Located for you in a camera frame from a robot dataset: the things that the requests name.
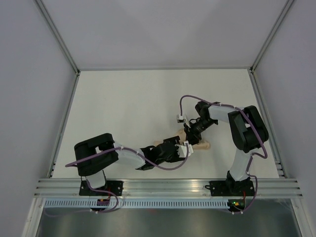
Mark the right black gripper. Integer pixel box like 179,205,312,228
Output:
184,118,216,146

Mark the peach cloth napkin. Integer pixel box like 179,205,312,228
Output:
154,128,210,150

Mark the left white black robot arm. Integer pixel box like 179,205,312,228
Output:
66,133,187,196

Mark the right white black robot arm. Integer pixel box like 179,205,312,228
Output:
184,101,269,197

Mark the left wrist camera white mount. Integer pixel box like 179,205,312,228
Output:
175,141,194,158

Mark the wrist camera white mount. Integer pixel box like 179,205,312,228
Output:
176,114,191,127
175,141,194,158

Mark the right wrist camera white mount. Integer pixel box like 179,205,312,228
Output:
176,114,191,127

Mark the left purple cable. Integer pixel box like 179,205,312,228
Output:
44,144,191,218

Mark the purple cable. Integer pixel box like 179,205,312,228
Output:
179,95,269,214
44,144,191,218

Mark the white slotted cable duct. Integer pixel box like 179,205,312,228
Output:
44,198,229,209

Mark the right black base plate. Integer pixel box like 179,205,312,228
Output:
205,180,255,198

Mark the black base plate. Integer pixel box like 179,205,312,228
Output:
205,180,255,198
79,180,123,197

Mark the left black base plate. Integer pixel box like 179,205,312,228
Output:
79,180,123,197

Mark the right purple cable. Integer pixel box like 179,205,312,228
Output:
179,95,269,214

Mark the aluminium front rail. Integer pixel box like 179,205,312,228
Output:
34,178,303,199

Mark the aluminium frame right post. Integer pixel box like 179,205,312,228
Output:
249,0,296,73

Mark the aluminium frame post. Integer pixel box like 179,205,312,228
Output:
34,0,80,76
249,0,296,73

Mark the aluminium frame left post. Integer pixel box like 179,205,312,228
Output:
34,0,80,76

